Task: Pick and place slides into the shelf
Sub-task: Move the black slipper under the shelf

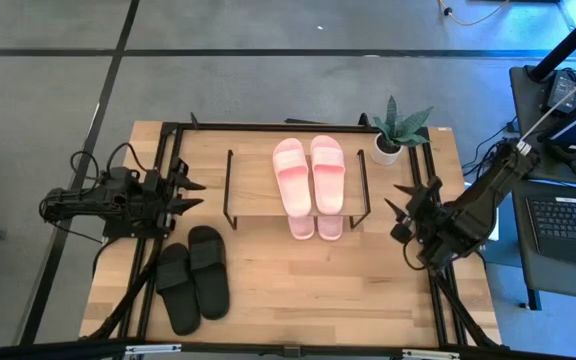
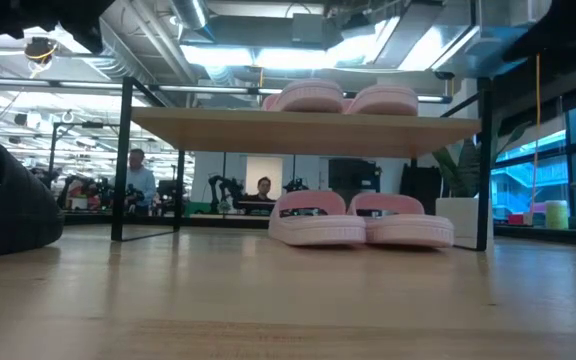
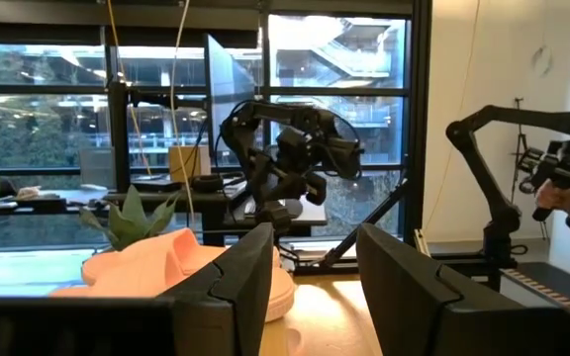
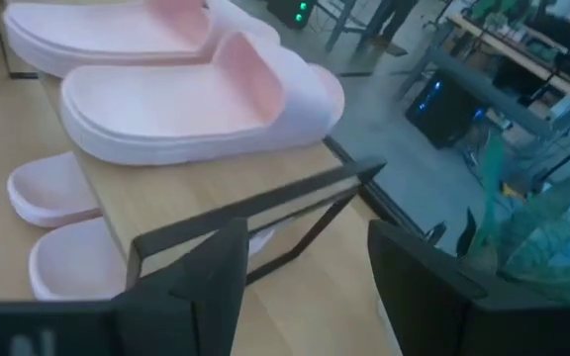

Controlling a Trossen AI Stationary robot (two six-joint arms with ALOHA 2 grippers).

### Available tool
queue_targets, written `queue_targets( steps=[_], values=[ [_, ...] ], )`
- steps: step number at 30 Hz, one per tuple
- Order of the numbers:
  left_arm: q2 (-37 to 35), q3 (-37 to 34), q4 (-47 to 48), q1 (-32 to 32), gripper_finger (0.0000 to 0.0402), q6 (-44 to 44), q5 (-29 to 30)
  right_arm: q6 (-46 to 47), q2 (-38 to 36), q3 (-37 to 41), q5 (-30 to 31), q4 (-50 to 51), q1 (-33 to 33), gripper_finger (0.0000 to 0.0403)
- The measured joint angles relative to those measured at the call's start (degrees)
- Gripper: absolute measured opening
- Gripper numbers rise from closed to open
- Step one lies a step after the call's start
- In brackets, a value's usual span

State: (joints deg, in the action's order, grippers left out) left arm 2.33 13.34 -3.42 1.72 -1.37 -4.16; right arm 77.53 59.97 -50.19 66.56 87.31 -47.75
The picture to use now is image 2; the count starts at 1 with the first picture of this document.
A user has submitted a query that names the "pink rubber slide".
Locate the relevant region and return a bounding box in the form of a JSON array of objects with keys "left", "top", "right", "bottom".
[
  {"left": 267, "top": 189, "right": 368, "bottom": 247},
  {"left": 347, "top": 192, "right": 456, "bottom": 249},
  {"left": 261, "top": 78, "right": 345, "bottom": 114},
  {"left": 343, "top": 83, "right": 420, "bottom": 117}
]

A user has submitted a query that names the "person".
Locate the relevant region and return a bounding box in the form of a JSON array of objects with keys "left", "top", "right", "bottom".
[
  {"left": 116, "top": 147, "right": 158, "bottom": 217},
  {"left": 244, "top": 175, "right": 277, "bottom": 204}
]

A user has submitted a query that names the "black cabinet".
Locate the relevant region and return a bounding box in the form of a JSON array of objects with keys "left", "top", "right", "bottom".
[{"left": 327, "top": 158, "right": 383, "bottom": 194}]

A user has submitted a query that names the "grey ceiling unit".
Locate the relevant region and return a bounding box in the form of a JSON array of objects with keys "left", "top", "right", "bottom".
[{"left": 291, "top": 13, "right": 327, "bottom": 44}]

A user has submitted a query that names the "green plant in white pot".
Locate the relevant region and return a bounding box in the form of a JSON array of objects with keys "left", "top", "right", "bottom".
[{"left": 431, "top": 119, "right": 532, "bottom": 251}]

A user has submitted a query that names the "pink box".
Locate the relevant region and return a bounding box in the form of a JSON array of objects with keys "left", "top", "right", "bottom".
[{"left": 526, "top": 202, "right": 547, "bottom": 227}]

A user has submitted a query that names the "black round ceiling fixture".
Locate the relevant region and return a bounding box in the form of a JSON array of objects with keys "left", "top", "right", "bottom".
[{"left": 23, "top": 36, "right": 60, "bottom": 65}]

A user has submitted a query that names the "black rubber slide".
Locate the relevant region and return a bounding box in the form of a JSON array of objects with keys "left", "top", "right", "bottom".
[{"left": 0, "top": 137, "right": 65, "bottom": 262}]

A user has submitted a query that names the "wooden shelf black metal frame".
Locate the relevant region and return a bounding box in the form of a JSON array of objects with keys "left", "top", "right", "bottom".
[{"left": 111, "top": 75, "right": 494, "bottom": 253}]

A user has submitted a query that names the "silver ventilation duct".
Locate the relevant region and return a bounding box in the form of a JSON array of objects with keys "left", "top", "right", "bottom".
[{"left": 167, "top": 0, "right": 217, "bottom": 32}]

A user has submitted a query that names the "black background frame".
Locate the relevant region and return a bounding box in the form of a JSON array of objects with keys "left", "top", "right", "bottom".
[{"left": 50, "top": 121, "right": 119, "bottom": 224}]

